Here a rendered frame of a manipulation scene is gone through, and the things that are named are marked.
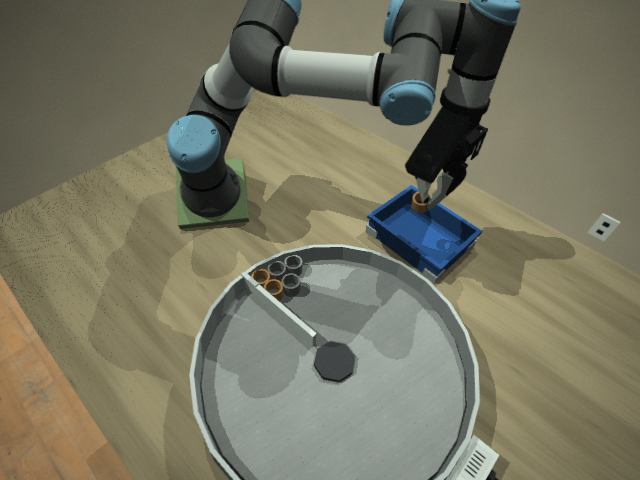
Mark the grey metal bushing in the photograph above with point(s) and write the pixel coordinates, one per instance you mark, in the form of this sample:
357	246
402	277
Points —
293	260
277	266
291	278

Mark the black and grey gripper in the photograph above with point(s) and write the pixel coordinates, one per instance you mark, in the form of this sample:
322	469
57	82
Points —
454	171

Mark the grey round turntable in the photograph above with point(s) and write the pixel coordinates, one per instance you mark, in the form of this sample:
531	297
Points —
364	375

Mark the blue crate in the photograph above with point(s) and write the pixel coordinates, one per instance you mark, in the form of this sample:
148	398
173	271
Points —
441	234

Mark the bronze bushing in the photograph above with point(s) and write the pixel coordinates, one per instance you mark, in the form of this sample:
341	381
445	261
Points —
274	284
261	274
419	208

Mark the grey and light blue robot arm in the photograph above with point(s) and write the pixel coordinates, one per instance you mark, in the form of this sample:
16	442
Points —
403	83

